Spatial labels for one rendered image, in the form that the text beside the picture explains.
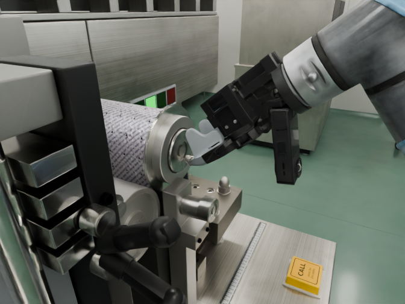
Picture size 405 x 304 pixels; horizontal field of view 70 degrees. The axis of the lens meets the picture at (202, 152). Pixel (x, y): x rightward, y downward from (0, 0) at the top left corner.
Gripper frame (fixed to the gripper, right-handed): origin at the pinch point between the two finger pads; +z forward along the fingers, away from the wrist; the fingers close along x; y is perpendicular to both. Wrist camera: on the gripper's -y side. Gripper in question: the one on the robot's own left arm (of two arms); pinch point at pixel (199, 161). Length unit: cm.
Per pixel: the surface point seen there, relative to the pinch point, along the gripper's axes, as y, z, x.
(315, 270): -37.4, 3.3, -16.1
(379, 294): -132, 34, -108
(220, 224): -16.5, 13.9, -10.6
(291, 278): -34.8, 6.8, -11.5
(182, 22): 38, 16, -58
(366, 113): -124, 38, -449
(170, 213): -3.9, 5.4, 7.0
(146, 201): 0.2, 5.3, 9.6
